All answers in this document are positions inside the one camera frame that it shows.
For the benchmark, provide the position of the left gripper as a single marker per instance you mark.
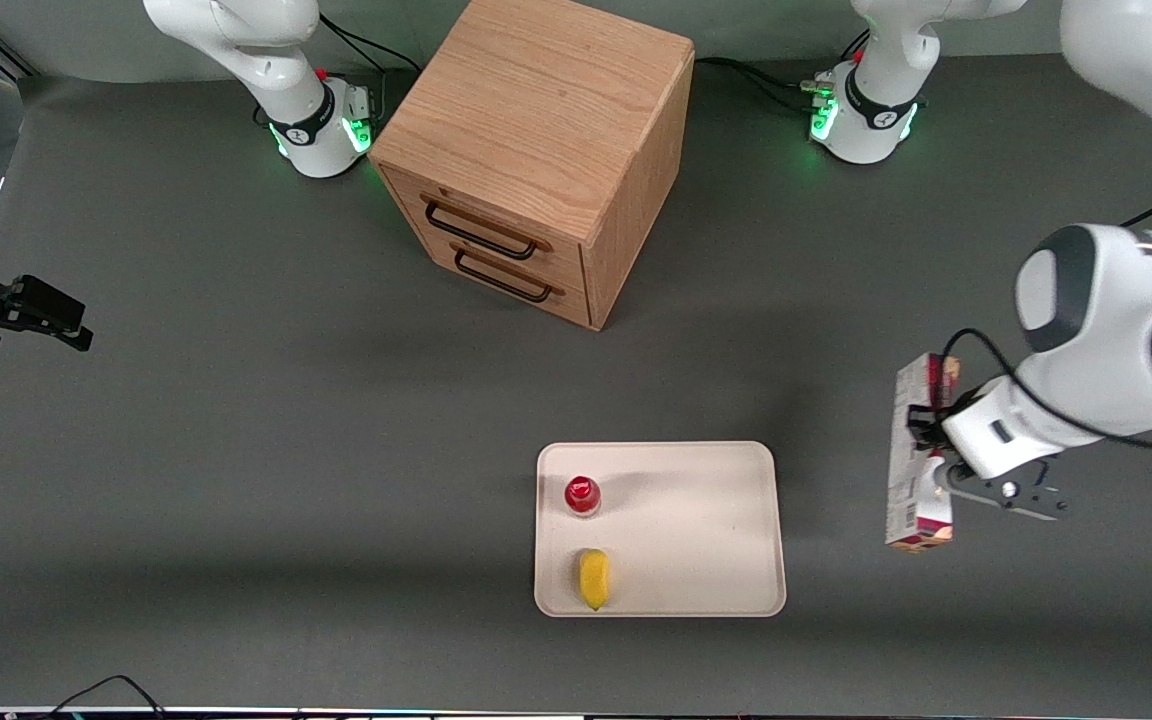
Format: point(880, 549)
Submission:
point(923, 424)

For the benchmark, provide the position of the red cookie box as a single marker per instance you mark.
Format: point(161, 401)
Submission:
point(908, 490)

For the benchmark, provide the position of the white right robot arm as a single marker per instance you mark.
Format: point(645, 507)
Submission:
point(281, 60)

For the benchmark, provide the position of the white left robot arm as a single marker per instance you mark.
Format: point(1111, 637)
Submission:
point(1116, 330)

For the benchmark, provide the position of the beige plastic tray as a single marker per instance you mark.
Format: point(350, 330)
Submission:
point(686, 530)

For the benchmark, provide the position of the red capped bottle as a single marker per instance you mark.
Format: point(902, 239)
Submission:
point(583, 494)

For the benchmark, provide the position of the yellow lemon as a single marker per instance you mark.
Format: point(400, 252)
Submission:
point(594, 578)

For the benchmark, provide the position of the wooden two-drawer cabinet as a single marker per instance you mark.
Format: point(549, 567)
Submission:
point(536, 130)

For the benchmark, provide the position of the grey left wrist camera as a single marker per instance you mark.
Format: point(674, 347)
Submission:
point(1021, 495)

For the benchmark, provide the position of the aluminium frame rail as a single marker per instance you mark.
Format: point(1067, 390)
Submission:
point(6, 58)

